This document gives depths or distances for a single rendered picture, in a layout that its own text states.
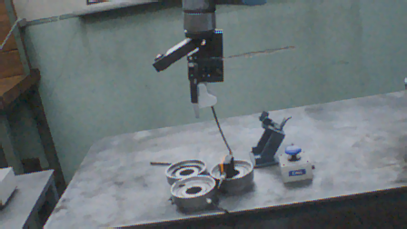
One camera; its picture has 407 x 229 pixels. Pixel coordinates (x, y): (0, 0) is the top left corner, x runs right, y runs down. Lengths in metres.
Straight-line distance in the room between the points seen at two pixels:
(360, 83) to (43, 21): 1.81
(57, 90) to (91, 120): 0.26
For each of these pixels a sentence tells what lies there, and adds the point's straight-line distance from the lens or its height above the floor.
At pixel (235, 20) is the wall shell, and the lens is 2.72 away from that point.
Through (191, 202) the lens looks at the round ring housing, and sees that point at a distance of 1.11.
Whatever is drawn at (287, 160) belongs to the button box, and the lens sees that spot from 1.19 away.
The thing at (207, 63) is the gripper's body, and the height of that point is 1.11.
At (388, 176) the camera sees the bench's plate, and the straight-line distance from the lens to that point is 1.19.
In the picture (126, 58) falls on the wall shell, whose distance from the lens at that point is 2.81.
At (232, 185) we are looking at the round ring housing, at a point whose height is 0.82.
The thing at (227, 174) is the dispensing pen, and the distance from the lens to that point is 1.17.
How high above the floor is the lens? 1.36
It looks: 19 degrees down
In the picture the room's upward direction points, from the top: 10 degrees counter-clockwise
